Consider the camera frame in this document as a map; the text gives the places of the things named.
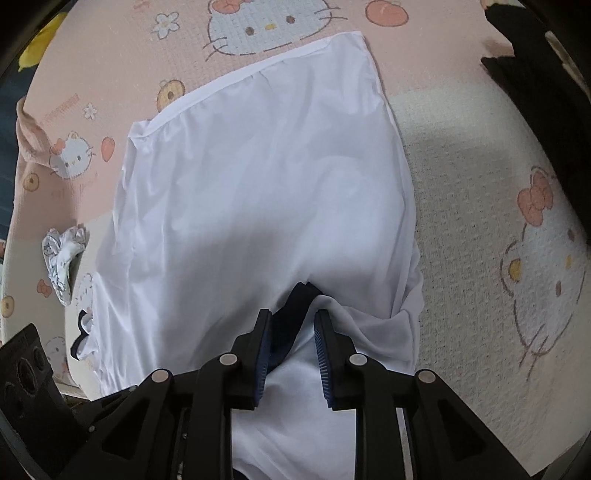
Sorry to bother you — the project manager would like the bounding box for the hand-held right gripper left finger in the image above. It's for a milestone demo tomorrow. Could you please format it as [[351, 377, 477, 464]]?
[[44, 309, 273, 480]]

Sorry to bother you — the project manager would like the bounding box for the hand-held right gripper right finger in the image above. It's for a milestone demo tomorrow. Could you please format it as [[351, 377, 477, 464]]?
[[315, 310, 529, 480]]

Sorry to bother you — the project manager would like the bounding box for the small white blue-patterned cloth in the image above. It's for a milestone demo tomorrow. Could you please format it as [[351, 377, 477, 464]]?
[[41, 225, 89, 306]]

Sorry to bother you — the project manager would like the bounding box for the yellow plush toy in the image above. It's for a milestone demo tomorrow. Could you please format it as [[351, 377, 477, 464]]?
[[18, 11, 68, 73]]

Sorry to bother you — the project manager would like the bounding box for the black folded garment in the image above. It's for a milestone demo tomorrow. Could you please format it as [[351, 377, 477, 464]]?
[[480, 0, 591, 197]]

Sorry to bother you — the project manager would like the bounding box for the pink cream printed blanket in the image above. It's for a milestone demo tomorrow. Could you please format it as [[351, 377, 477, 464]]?
[[0, 0, 591, 476]]

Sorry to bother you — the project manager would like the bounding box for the white shirt with navy trim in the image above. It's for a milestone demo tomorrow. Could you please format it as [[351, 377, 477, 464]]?
[[69, 30, 426, 480]]

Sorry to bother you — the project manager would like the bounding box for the dark blue curtain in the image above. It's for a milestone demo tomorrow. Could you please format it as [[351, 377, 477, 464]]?
[[0, 28, 38, 241]]

